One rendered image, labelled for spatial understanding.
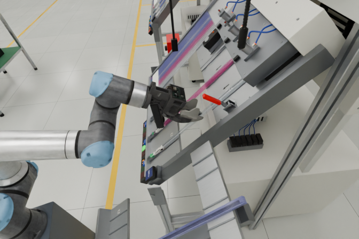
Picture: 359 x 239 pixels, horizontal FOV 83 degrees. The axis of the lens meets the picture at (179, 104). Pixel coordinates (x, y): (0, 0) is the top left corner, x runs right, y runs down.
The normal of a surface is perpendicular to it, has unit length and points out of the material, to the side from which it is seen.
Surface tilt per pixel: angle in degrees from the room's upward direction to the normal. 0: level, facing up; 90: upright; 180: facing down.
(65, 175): 0
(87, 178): 0
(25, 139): 20
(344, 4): 90
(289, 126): 0
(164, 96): 90
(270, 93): 90
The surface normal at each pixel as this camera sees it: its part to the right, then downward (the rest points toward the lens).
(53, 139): 0.21, -0.53
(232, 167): -0.07, -0.71
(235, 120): 0.08, 0.69
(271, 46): -0.78, -0.40
